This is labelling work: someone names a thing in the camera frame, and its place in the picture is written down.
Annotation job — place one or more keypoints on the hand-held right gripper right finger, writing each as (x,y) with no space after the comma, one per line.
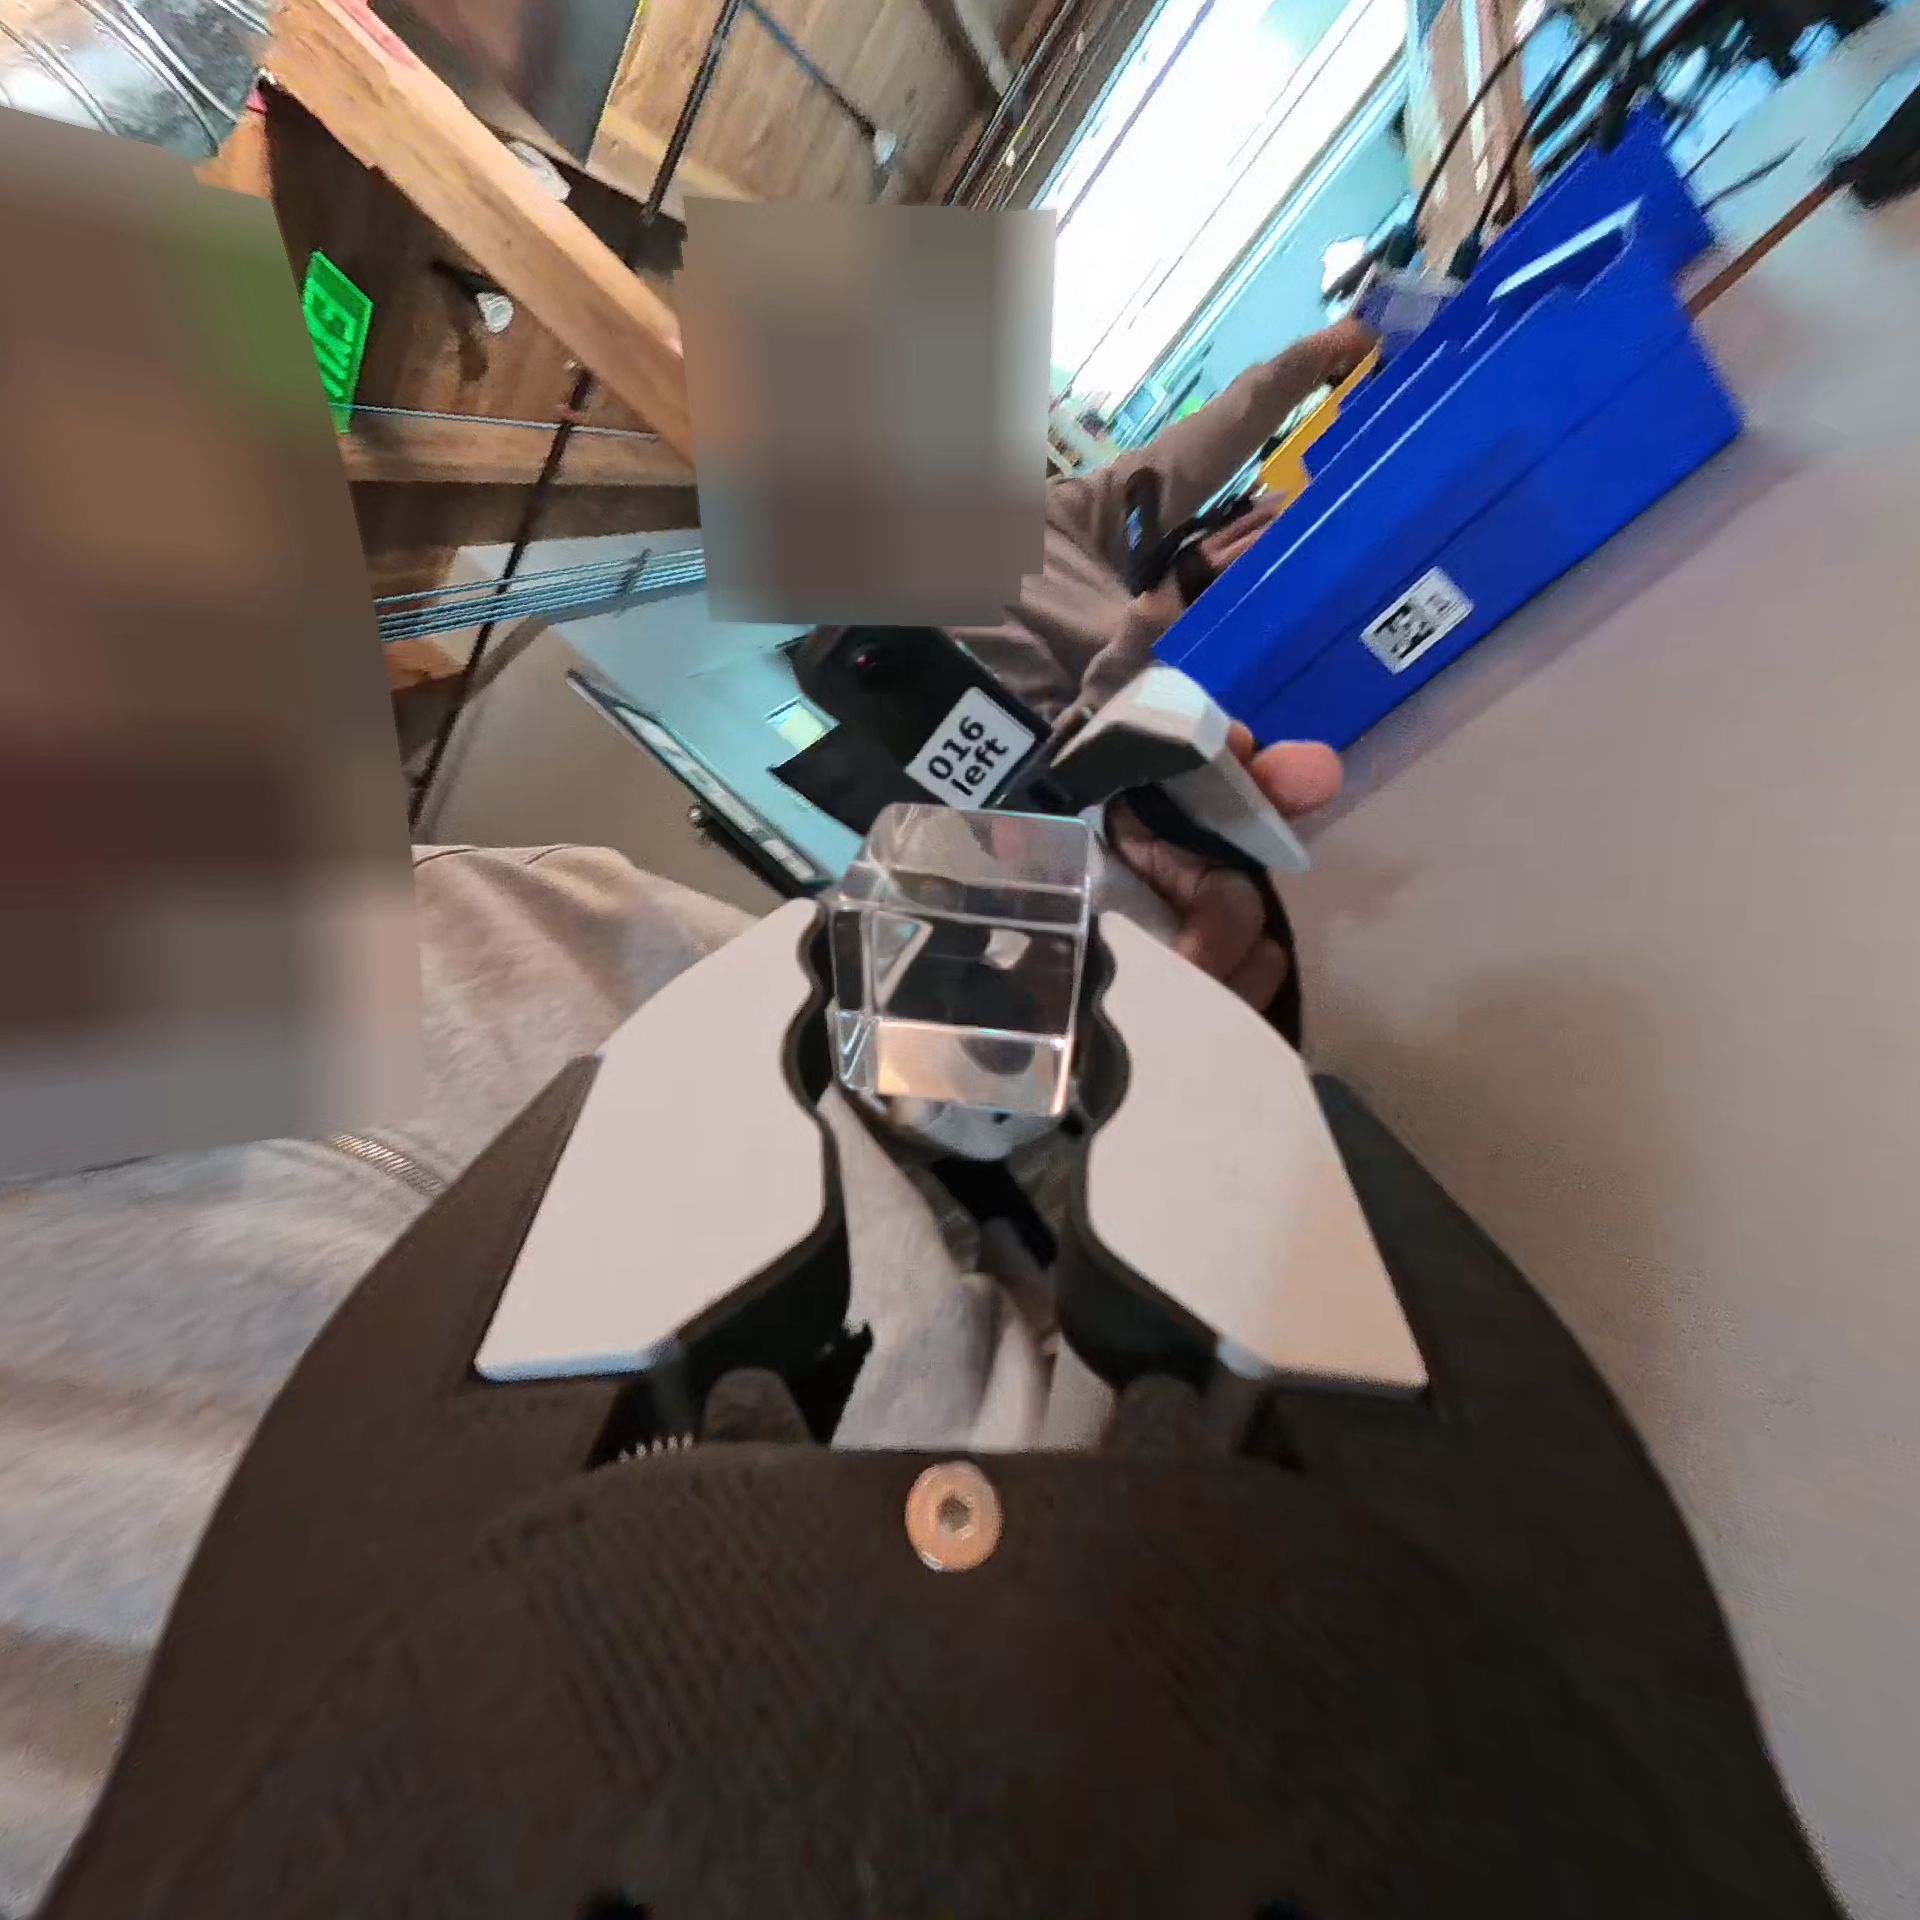
(1245,1185)

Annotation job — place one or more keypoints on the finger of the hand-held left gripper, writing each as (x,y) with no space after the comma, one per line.
(1140,743)
(1252,837)

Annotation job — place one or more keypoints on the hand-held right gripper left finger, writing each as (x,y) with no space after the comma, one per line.
(674,1170)

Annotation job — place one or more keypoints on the clear acrylic cube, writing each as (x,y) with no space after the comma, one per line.
(968,962)

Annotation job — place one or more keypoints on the person's left forearm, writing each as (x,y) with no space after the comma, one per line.
(931,1274)

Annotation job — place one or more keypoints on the person's left hand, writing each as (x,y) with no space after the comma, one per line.
(1303,782)

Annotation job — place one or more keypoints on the black handheld device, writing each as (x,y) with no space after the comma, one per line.
(1156,523)

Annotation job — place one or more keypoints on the dark framed board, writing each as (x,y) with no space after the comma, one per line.
(674,766)

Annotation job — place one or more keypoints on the blue plastic bin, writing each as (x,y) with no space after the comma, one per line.
(1501,453)

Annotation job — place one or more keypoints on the person's grey hoodie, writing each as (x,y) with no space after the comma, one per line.
(181,1348)

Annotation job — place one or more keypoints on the wooden beam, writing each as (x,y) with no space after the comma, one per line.
(494,210)

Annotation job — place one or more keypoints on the green exit sign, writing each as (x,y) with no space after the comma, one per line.
(337,338)

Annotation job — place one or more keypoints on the silver air duct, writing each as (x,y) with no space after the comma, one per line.
(135,65)

